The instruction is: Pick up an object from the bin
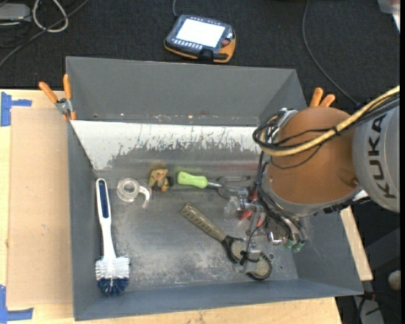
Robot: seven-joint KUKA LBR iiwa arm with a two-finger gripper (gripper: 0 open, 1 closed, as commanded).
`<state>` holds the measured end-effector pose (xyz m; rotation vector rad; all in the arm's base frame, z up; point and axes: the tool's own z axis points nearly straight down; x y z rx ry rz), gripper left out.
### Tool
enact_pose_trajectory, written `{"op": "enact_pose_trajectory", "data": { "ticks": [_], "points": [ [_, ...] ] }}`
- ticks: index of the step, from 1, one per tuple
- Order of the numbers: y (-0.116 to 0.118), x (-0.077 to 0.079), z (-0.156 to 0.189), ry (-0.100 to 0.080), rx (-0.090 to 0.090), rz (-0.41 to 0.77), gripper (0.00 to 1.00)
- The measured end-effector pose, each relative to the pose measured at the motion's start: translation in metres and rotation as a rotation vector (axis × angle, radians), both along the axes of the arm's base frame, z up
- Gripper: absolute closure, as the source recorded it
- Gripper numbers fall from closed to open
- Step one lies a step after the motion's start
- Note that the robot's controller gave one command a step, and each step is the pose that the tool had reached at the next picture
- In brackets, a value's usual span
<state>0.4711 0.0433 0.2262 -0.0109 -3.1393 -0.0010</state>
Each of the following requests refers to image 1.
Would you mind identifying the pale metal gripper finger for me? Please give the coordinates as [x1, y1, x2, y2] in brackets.
[244, 247, 263, 273]
[223, 196, 251, 221]

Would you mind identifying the grey metal bin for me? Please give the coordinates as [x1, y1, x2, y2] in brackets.
[64, 55, 365, 322]

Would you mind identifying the tan and brown toy figure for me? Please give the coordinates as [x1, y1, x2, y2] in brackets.
[147, 168, 173, 194]

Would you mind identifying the clear glass mug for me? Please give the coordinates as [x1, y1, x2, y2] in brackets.
[116, 177, 152, 209]

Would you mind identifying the white and blue dish brush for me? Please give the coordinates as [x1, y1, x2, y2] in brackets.
[94, 177, 132, 297]

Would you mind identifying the brown cardboard board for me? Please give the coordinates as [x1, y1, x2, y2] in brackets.
[5, 107, 75, 312]

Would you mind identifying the green-handled metal tool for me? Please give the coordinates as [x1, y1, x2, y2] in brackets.
[176, 170, 252, 198]

